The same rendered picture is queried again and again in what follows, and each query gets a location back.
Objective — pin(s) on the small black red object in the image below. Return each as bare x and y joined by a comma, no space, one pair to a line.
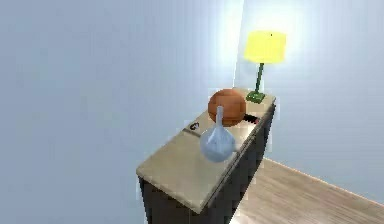
251,118

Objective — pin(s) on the pale blue glass vase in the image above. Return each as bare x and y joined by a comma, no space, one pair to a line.
217,145

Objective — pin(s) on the small black curled object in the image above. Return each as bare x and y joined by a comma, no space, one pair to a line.
194,126

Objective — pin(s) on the yellow table lamp green stand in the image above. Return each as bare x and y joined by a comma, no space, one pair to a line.
265,48

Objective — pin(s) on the orange basketball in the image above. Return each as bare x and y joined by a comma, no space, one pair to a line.
230,103

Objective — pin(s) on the dark cabinet with beige top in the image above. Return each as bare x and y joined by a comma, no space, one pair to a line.
180,173

